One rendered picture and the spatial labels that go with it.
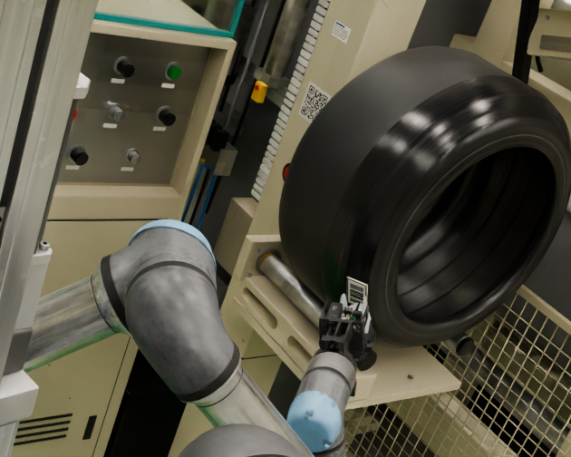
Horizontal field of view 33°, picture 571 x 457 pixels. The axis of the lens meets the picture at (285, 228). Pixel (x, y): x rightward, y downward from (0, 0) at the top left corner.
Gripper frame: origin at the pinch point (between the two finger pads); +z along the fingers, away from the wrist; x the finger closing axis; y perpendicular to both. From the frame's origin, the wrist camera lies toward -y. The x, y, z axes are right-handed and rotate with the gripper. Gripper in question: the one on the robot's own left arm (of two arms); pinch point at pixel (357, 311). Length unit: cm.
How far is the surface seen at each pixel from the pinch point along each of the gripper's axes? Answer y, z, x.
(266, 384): -48, 37, 29
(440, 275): -15.2, 40.5, -9.9
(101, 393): -52, 30, 70
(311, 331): -15.1, 14.2, 12.2
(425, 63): 36.2, 26.4, -7.2
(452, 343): -22.6, 26.6, -14.2
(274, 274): -8.6, 23.4, 22.0
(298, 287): -8.8, 19.6, 15.9
